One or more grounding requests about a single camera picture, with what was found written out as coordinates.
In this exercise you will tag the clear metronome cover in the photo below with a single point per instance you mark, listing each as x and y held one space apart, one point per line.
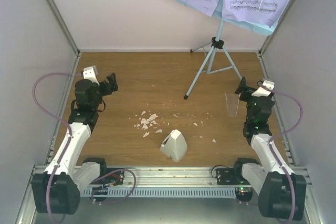
232 103

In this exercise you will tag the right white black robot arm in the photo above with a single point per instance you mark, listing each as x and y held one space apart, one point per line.
281 192

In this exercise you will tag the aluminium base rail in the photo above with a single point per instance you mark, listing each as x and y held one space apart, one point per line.
176 177

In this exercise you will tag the light blue music stand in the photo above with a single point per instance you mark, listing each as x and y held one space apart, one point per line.
216 44

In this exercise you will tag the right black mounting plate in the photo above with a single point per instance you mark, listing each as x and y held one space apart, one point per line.
226 176

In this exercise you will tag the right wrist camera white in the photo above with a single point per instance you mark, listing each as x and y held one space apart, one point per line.
265 88

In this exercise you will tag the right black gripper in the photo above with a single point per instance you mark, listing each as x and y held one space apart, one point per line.
242 87

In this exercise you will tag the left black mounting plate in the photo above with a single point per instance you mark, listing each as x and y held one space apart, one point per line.
114 179

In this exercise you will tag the white metronome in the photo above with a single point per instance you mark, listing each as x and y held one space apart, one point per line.
174 146

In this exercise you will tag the black mounting plate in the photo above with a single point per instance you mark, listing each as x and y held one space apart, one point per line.
226 176
114 179

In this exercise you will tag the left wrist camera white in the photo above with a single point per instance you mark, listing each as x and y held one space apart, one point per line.
90 73

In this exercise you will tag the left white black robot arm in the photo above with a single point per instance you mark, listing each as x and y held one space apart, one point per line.
58 188

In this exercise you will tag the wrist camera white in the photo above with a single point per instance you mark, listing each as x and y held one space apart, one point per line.
265 88
90 73

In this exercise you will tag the grey cable duct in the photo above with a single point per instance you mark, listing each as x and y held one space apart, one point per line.
155 192

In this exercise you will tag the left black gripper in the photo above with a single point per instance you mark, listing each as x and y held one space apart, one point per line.
108 91

